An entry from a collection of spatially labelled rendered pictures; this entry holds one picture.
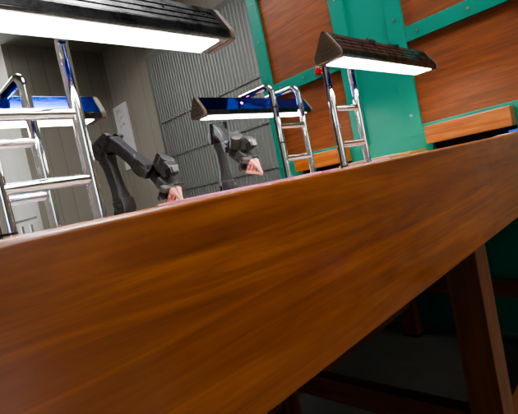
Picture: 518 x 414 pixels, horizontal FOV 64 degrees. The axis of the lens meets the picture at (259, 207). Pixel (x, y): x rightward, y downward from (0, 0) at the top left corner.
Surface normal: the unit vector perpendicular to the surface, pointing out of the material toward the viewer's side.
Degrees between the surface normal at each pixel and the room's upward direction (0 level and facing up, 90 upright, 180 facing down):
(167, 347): 90
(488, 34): 90
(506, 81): 90
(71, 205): 90
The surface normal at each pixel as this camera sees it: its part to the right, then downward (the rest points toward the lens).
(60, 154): 0.69, -0.11
